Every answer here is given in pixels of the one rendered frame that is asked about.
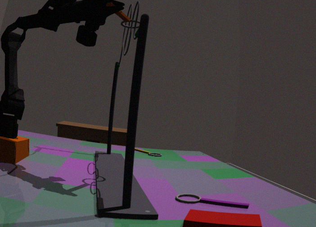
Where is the grey hoop with orange handle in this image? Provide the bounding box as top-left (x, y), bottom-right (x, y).
top-left (106, 3), bottom-right (135, 28)

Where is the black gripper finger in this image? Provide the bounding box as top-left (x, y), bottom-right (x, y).
top-left (90, 6), bottom-right (124, 26)
top-left (94, 0), bottom-right (125, 7)

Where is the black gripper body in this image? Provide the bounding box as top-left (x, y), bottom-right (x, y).
top-left (64, 0), bottom-right (100, 47)

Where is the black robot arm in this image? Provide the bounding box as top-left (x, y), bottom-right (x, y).
top-left (0, 0), bottom-right (70, 139)

